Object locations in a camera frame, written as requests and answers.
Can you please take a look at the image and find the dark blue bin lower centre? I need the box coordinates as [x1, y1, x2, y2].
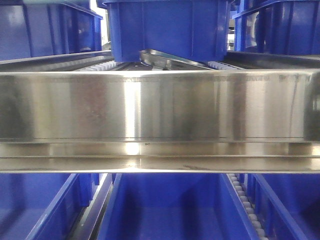
[98, 173, 259, 240]

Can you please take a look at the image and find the dark blue bin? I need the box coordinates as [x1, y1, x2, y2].
[232, 0, 320, 55]
[0, 0, 103, 61]
[98, 173, 259, 240]
[240, 173, 320, 240]
[97, 0, 231, 62]
[0, 173, 100, 240]

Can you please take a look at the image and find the dark blue bin upper centre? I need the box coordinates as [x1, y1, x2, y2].
[97, 0, 231, 62]

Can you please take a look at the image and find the dark blue bin upper right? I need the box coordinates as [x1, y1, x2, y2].
[232, 0, 320, 55]

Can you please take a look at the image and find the dark blue bin lower right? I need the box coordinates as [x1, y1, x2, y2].
[240, 173, 320, 240]

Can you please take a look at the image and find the dark blue bin lower left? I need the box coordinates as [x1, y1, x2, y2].
[0, 173, 100, 240]

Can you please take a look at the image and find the white roller track strip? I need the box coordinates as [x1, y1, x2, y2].
[226, 173, 268, 240]

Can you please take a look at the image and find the dark blue bin upper left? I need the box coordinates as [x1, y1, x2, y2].
[0, 0, 103, 61]

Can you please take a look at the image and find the stainless steel shelf front rail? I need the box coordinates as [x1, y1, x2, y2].
[0, 69, 320, 173]

